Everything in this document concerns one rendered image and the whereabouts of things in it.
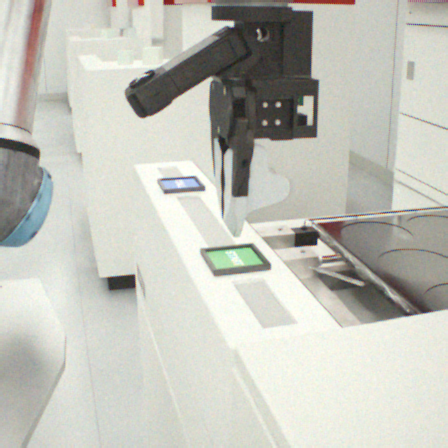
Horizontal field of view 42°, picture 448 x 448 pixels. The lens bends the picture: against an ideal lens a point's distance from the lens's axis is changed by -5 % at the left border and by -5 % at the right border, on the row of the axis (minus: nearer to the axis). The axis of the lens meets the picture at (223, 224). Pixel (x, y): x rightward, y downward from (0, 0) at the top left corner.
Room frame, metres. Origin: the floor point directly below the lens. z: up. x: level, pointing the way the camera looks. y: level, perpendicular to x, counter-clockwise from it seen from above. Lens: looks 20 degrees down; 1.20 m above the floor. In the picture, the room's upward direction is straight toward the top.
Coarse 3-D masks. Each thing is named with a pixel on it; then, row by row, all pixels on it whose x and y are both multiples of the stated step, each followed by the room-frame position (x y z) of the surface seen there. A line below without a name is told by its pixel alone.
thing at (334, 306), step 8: (304, 280) 0.67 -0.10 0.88; (312, 280) 0.67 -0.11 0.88; (320, 280) 0.67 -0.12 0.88; (312, 288) 0.65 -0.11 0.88; (320, 288) 0.65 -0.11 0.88; (328, 288) 0.64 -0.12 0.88; (320, 296) 0.62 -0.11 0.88; (328, 296) 0.62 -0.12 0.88; (328, 304) 0.60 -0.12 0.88; (336, 304) 0.60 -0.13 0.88; (336, 312) 0.59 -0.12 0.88; (344, 312) 0.59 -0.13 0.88; (344, 320) 0.57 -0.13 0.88; (352, 320) 0.57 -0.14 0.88
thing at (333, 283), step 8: (344, 264) 0.78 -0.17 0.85; (336, 272) 0.76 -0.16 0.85; (344, 272) 0.76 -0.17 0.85; (352, 272) 0.77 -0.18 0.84; (328, 280) 0.76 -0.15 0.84; (336, 280) 0.76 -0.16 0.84; (344, 280) 0.76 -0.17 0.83; (360, 280) 0.77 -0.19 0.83; (336, 288) 0.76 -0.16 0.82; (344, 288) 0.76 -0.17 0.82
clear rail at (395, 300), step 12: (324, 240) 0.75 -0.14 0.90; (336, 252) 0.72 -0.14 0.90; (348, 252) 0.70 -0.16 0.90; (348, 264) 0.68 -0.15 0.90; (360, 264) 0.66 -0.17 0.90; (360, 276) 0.65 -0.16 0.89; (372, 276) 0.63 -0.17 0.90; (384, 288) 0.60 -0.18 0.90; (396, 300) 0.57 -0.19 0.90; (408, 312) 0.54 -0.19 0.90
